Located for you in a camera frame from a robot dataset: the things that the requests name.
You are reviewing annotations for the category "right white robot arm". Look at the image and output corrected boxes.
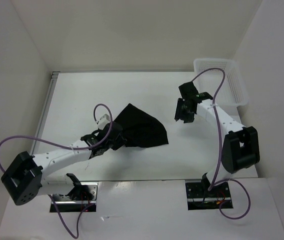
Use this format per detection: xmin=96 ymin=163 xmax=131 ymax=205
xmin=174 ymin=81 xmax=260 ymax=197

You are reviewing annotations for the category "black skirt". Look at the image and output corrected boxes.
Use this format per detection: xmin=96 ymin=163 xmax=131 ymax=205
xmin=115 ymin=104 xmax=169 ymax=148

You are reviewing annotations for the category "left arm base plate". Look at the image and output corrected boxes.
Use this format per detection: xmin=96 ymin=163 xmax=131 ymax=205
xmin=52 ymin=181 xmax=99 ymax=213

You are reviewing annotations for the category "white perforated plastic basket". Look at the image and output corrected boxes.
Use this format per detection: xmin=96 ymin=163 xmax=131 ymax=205
xmin=193 ymin=58 xmax=249 ymax=107

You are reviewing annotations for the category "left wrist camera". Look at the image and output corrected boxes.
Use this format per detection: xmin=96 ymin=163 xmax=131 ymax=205
xmin=96 ymin=114 xmax=111 ymax=130

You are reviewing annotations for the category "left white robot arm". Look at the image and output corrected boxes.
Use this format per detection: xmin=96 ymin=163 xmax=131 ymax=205
xmin=1 ymin=122 xmax=126 ymax=206

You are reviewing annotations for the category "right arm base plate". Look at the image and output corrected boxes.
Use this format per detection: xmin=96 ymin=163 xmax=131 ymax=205
xmin=185 ymin=180 xmax=233 ymax=211

